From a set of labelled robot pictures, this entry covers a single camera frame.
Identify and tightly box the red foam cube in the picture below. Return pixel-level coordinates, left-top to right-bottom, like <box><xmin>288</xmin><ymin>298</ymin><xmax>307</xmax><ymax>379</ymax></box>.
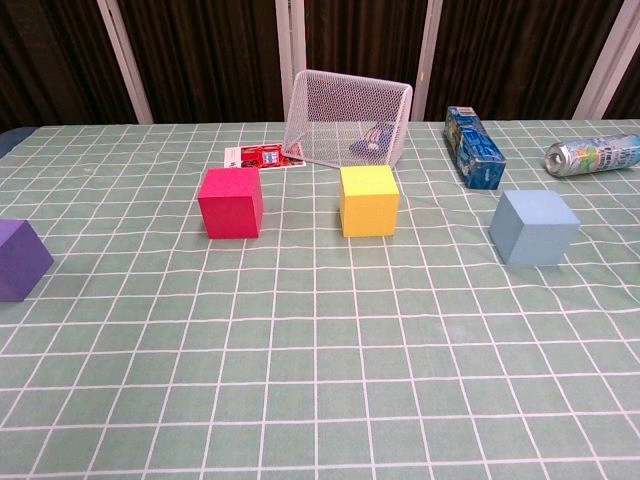
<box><xmin>197</xmin><ymin>167</ymin><xmax>265</xmax><ymax>240</ymax></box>

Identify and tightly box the light blue foam cube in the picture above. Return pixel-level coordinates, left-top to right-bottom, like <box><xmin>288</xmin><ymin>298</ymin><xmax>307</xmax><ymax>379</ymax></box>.
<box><xmin>488</xmin><ymin>189</ymin><xmax>581</xmax><ymax>266</ymax></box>

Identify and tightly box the yellow foam cube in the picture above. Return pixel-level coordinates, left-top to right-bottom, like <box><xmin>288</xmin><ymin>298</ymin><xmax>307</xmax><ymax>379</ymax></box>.
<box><xmin>339</xmin><ymin>164</ymin><xmax>400</xmax><ymax>238</ymax></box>

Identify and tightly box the red printed card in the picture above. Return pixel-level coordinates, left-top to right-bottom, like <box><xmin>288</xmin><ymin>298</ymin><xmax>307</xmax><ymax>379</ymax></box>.
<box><xmin>223</xmin><ymin>142</ymin><xmax>307</xmax><ymax>175</ymax></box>

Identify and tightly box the blue snack packet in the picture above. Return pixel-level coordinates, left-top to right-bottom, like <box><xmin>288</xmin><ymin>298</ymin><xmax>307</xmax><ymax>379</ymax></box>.
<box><xmin>348</xmin><ymin>124</ymin><xmax>394</xmax><ymax>155</ymax></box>

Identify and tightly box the green checked tablecloth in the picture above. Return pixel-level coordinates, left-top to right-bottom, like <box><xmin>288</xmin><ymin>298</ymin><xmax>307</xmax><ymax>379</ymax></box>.
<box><xmin>0</xmin><ymin>118</ymin><xmax>640</xmax><ymax>480</ymax></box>

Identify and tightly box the blue carton box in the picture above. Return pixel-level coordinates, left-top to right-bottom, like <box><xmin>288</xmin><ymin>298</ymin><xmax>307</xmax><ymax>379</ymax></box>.
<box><xmin>444</xmin><ymin>105</ymin><xmax>507</xmax><ymax>190</ymax></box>

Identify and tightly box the dark pleated curtain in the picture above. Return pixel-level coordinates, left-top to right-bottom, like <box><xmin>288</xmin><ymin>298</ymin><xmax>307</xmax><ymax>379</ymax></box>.
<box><xmin>0</xmin><ymin>0</ymin><xmax>640</xmax><ymax>132</ymax></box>

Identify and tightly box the light blue beverage can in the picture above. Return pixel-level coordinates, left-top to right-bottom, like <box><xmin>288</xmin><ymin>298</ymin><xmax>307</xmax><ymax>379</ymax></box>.
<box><xmin>543</xmin><ymin>132</ymin><xmax>640</xmax><ymax>178</ymax></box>

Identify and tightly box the purple foam cube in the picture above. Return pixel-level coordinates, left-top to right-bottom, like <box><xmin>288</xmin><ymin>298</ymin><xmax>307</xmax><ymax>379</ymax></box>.
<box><xmin>0</xmin><ymin>218</ymin><xmax>55</xmax><ymax>303</ymax></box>

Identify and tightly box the white wire mesh basket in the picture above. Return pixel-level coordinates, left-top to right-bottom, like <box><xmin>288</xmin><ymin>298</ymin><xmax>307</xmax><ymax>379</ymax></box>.
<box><xmin>282</xmin><ymin>69</ymin><xmax>414</xmax><ymax>168</ymax></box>

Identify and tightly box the white frame post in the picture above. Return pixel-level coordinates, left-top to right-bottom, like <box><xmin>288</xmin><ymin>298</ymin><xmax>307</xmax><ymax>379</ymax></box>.
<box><xmin>409</xmin><ymin>0</ymin><xmax>444</xmax><ymax>121</ymax></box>
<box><xmin>275</xmin><ymin>0</ymin><xmax>307</xmax><ymax>124</ymax></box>
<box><xmin>96</xmin><ymin>0</ymin><xmax>154</xmax><ymax>125</ymax></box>
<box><xmin>572</xmin><ymin>0</ymin><xmax>640</xmax><ymax>120</ymax></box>

